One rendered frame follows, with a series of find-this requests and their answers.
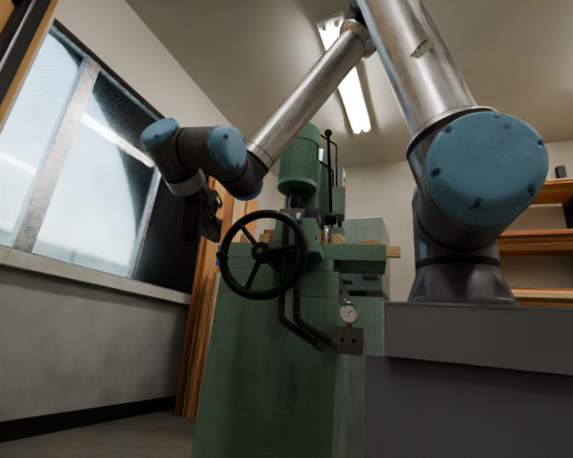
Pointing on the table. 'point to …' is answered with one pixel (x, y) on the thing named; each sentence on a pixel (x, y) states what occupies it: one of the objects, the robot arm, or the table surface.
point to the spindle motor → (300, 163)
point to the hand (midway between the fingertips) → (215, 241)
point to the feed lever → (330, 185)
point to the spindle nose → (296, 198)
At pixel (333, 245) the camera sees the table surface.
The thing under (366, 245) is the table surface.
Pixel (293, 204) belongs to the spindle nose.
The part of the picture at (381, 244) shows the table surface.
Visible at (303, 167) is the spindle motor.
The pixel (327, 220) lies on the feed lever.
